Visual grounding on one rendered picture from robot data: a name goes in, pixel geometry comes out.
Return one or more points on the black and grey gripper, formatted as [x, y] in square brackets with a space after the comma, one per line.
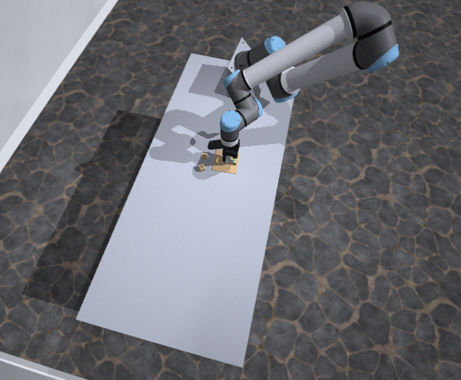
[229, 152]

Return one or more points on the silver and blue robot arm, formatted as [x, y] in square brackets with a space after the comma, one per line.
[376, 47]

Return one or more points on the tan flat mat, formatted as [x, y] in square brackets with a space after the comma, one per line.
[218, 164]

